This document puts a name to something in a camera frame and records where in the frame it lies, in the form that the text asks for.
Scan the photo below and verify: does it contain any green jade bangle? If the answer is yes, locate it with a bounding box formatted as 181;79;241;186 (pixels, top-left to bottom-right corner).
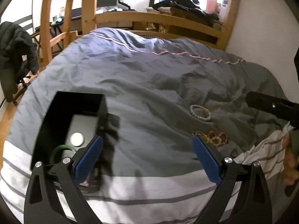
49;145;76;164

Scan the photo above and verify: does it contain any red beaded bracelet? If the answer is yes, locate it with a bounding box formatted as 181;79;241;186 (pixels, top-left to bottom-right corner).
207;130;229;147

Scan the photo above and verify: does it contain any grey beaded bracelet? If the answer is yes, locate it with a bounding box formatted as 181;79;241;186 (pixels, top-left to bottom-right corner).
189;104;213;122

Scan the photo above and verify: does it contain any black jewelry box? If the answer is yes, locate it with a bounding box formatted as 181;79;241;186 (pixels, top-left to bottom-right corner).
31;91;108;193

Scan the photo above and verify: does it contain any person's right hand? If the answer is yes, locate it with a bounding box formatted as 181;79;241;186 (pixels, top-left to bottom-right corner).
282;133;298;186

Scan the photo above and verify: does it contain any white round disc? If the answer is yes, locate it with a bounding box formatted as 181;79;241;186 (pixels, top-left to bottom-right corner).
70;133;84;147

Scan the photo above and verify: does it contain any black office chair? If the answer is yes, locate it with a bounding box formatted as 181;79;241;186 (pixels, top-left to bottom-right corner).
12;73;38;107

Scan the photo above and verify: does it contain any grey striped duvet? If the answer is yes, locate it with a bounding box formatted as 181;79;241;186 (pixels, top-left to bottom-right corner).
1;28;291;223

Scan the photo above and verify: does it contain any black clothes pile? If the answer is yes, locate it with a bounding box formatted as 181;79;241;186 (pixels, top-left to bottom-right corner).
152;0;219;21

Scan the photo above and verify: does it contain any black puffer jacket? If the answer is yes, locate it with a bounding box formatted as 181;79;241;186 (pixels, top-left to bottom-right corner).
1;21;39;103

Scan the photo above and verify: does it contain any dark wooden desk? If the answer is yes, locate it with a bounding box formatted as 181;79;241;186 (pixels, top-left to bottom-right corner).
50;7;83;37

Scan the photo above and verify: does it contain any wooden ladder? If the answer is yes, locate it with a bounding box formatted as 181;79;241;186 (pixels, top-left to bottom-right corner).
40;0;78;66

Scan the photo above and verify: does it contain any wooden bed frame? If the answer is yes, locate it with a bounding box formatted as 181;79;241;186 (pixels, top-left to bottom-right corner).
81;0;240;50

